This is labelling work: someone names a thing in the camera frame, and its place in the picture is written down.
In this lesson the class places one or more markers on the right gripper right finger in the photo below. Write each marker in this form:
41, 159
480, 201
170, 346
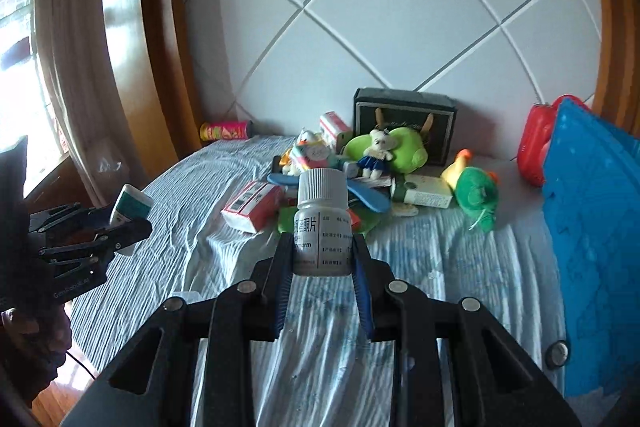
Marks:
493, 380

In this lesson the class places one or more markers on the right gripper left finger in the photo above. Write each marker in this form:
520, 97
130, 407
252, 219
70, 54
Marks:
149, 382

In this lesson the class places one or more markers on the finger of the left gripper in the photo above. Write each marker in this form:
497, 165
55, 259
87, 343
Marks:
105, 243
70, 218

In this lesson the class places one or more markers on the white medicine bottle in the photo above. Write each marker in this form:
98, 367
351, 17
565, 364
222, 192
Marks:
322, 225

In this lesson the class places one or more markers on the person's left hand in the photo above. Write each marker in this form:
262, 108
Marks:
33, 349

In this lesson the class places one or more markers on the striped blue bed sheet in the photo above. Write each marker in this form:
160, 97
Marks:
322, 370

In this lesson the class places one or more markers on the red white medicine box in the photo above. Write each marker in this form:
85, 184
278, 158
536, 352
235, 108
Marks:
252, 209

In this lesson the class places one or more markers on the green orange fish plush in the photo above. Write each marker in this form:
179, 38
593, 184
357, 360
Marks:
475, 190

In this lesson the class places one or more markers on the blue plastic storage crate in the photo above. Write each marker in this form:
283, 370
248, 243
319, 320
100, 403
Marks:
591, 207

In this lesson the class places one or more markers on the green frog plush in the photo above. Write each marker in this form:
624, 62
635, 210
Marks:
409, 154

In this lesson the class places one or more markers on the beige window curtain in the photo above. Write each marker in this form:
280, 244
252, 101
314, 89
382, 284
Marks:
72, 49

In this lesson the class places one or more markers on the pink red small box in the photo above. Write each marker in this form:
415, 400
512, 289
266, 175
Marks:
334, 132

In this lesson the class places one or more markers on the small white bear doll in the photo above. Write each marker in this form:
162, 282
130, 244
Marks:
376, 158

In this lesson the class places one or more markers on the black gift box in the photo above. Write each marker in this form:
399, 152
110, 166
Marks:
432, 115

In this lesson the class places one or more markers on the blue plastic propeller toy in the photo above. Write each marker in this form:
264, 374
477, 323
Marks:
374, 200

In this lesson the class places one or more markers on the red plastic handled case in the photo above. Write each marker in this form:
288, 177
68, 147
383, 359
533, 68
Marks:
536, 137

